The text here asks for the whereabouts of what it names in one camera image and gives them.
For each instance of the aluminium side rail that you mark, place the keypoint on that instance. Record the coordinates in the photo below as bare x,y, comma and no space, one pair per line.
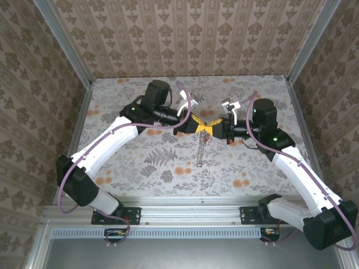
308,140
76,126

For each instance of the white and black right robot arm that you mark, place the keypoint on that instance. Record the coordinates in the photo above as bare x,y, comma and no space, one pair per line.
303,173

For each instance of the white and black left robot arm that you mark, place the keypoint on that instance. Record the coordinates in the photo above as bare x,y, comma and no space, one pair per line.
106,143

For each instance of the aluminium frame rail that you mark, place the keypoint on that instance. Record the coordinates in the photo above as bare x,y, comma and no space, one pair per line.
190,210

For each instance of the aluminium corner post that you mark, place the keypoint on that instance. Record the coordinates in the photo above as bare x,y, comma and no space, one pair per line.
66,42
312,42

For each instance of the grey sheet metal panel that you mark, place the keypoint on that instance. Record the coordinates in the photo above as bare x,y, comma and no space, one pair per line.
182,255

